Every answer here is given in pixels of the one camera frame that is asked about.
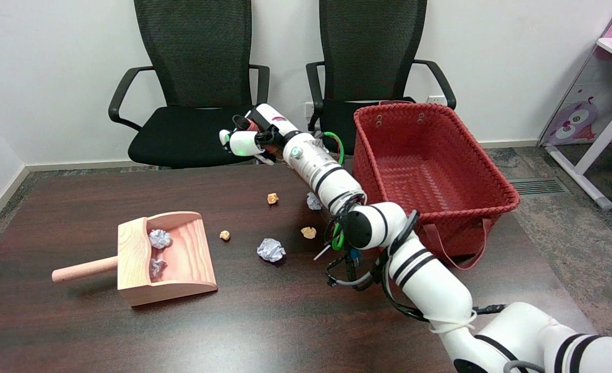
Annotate green robot cable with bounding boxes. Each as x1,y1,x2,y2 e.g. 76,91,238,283
322,132,347,251

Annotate black sleeved cable bundle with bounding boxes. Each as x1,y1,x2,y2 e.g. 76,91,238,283
325,249,384,291

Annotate black mesh office chair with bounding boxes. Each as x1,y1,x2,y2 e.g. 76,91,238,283
108,0,275,169
305,0,457,161

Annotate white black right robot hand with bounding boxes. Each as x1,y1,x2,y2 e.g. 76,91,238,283
219,104,301,166

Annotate red woven plastic basket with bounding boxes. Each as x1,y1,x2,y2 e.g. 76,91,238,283
352,102,520,270

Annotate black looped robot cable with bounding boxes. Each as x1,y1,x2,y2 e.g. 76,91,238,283
381,209,507,323

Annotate wooden dustpan with round handle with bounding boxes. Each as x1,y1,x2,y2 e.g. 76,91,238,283
52,211,218,307

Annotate pink owl print panel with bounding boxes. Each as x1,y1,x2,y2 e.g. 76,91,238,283
538,0,612,148

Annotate white metal desk frame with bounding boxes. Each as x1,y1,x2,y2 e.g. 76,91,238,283
544,37,612,210

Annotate metal floor vent grille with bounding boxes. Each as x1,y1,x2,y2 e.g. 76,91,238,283
508,177,570,196

